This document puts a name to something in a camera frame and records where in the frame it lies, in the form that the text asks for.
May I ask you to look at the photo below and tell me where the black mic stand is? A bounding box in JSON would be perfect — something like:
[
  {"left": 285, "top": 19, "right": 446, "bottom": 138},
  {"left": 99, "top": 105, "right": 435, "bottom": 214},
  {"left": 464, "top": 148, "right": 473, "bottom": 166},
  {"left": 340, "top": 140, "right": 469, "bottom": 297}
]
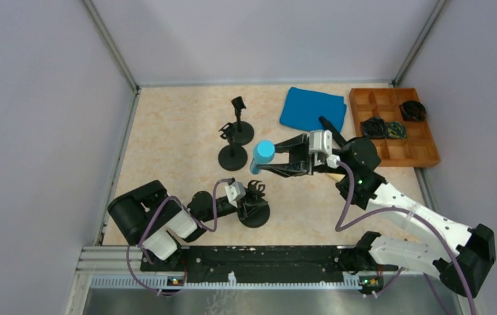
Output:
[
  {"left": 218, "top": 122, "right": 248, "bottom": 171},
  {"left": 238, "top": 180, "right": 271, "bottom": 228},
  {"left": 231, "top": 96, "right": 254, "bottom": 146}
]

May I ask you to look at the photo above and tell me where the blue toy microphone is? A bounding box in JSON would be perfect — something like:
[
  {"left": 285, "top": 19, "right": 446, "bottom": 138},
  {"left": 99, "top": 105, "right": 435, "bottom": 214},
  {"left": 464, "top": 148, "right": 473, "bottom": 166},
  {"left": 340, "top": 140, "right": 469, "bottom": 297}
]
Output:
[{"left": 249, "top": 140, "right": 275, "bottom": 175}]

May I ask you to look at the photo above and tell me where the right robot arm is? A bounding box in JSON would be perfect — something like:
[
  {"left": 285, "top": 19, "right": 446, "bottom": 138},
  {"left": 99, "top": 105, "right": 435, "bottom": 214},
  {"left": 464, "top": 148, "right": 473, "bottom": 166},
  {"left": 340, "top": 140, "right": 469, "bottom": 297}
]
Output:
[{"left": 258, "top": 131, "right": 496, "bottom": 298}]

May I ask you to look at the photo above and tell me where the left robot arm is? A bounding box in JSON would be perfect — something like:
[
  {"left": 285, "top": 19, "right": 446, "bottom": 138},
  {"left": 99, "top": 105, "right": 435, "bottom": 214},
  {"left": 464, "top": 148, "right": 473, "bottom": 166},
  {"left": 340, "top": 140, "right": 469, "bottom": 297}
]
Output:
[{"left": 107, "top": 178, "right": 267, "bottom": 263}]

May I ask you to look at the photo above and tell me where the black toy microphone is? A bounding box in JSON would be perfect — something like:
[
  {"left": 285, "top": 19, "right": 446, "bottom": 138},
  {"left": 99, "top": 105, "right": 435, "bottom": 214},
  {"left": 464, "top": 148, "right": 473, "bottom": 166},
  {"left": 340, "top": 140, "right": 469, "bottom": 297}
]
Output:
[{"left": 319, "top": 115, "right": 347, "bottom": 148}]

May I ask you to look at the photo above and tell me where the blue folded cloth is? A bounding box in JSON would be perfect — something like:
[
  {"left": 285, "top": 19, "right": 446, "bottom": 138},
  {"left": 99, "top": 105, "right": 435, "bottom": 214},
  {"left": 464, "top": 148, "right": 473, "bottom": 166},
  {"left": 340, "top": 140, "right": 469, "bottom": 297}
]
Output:
[{"left": 279, "top": 87, "right": 347, "bottom": 131}]

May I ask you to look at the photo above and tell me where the yellow toy microphone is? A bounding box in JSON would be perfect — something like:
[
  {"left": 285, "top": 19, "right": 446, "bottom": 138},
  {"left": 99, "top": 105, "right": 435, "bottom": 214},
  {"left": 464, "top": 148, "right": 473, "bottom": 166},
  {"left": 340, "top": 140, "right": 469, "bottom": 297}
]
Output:
[{"left": 327, "top": 173, "right": 346, "bottom": 182}]

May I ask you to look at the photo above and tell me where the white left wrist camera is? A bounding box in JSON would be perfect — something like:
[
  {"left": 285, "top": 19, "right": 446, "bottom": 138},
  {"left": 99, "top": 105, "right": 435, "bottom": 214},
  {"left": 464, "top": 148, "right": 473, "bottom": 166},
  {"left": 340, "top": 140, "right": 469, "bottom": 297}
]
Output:
[{"left": 225, "top": 181, "right": 246, "bottom": 207}]

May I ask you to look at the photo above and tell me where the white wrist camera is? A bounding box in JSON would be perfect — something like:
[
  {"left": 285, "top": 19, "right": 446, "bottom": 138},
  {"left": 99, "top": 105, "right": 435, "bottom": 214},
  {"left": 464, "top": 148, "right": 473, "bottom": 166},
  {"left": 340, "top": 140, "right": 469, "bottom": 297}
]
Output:
[
  {"left": 225, "top": 181, "right": 246, "bottom": 207},
  {"left": 308, "top": 130, "right": 340, "bottom": 169}
]

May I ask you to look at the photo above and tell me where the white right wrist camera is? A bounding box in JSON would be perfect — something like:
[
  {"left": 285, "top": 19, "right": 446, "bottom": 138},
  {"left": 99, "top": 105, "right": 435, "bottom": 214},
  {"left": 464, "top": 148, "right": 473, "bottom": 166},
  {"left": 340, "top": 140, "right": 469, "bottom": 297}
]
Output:
[{"left": 308, "top": 130, "right": 340, "bottom": 169}]

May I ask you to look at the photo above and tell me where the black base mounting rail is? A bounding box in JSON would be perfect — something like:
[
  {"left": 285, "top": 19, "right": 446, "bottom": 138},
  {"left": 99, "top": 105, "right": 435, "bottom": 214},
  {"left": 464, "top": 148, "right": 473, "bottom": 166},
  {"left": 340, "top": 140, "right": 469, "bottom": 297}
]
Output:
[{"left": 140, "top": 245, "right": 383, "bottom": 284}]

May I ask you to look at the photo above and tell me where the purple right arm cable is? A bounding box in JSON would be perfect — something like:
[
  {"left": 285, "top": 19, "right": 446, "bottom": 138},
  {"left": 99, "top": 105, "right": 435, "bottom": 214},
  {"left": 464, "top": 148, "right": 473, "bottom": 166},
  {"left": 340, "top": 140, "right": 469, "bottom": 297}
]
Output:
[{"left": 334, "top": 161, "right": 479, "bottom": 315}]

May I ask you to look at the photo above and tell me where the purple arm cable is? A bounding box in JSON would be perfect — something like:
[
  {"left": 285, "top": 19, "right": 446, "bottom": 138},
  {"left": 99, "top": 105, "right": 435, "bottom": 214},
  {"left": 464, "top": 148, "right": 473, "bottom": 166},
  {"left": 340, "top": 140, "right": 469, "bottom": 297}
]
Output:
[
  {"left": 334, "top": 161, "right": 479, "bottom": 315},
  {"left": 125, "top": 178, "right": 236, "bottom": 297}
]

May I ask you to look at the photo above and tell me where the yellow black coiled cable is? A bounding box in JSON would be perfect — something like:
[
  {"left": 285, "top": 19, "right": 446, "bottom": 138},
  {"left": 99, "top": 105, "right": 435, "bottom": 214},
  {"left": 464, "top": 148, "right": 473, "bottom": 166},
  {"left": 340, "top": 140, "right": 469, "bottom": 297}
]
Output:
[{"left": 386, "top": 121, "right": 408, "bottom": 140}]

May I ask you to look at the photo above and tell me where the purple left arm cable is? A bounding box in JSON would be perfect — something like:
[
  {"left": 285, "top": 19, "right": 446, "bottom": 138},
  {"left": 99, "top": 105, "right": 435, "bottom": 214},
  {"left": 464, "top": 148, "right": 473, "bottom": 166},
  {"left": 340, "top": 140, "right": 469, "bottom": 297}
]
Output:
[{"left": 125, "top": 178, "right": 236, "bottom": 297}]

